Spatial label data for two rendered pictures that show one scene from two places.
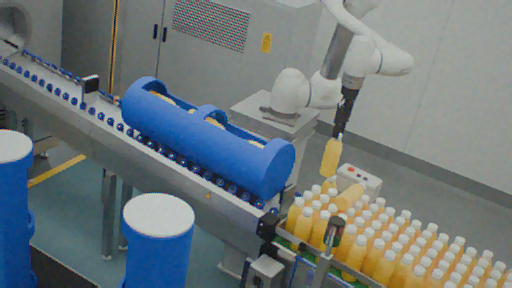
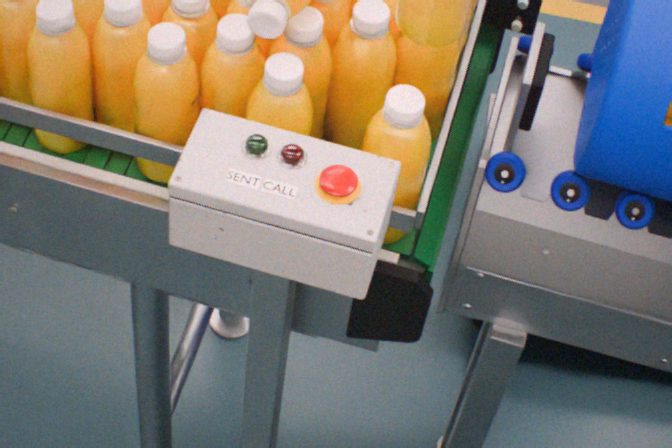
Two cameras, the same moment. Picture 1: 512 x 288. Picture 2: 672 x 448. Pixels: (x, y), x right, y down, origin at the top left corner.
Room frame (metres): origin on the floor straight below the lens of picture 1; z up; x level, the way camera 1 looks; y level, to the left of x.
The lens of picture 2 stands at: (3.05, -0.77, 2.07)
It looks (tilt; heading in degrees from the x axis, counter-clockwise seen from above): 53 degrees down; 158
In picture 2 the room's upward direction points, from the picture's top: 9 degrees clockwise
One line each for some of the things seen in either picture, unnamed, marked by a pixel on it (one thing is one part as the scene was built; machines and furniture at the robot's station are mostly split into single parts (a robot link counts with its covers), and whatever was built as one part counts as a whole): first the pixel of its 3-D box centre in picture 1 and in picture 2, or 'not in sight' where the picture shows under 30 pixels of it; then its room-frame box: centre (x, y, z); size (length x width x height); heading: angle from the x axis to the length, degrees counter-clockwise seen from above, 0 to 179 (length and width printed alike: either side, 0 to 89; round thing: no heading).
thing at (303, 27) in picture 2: not in sight; (304, 24); (2.12, -0.46, 1.09); 0.04 x 0.04 x 0.02
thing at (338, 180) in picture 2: not in sight; (338, 181); (2.34, -0.48, 1.11); 0.04 x 0.04 x 0.01
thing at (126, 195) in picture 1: (126, 208); not in sight; (2.76, 0.67, 0.31); 0.06 x 0.06 x 0.63; 60
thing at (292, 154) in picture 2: not in sight; (292, 153); (2.30, -0.52, 1.11); 0.02 x 0.02 x 0.01
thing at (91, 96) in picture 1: (90, 90); not in sight; (2.84, 0.95, 1.00); 0.10 x 0.04 x 0.15; 150
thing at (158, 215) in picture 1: (159, 214); not in sight; (1.80, 0.30, 1.03); 0.28 x 0.28 x 0.01
